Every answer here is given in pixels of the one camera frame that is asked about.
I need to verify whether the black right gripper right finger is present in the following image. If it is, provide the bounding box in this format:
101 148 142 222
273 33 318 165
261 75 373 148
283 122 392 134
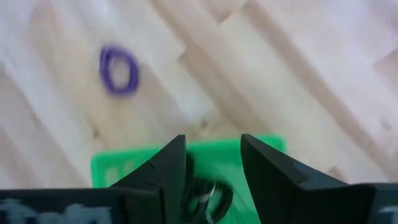
241 133 377 224

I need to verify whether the black spring keychain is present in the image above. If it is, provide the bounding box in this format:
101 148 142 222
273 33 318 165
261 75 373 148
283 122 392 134
180 177 234 224

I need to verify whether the green plastic basket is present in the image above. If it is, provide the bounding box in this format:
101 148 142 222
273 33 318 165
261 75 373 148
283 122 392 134
90 133 287 224

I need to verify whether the purple spring keychain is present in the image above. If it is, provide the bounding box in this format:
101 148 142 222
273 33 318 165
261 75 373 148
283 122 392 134
98 44 141 97

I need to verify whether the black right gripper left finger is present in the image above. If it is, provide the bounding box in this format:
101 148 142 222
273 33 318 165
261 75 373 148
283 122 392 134
110 134 187 224

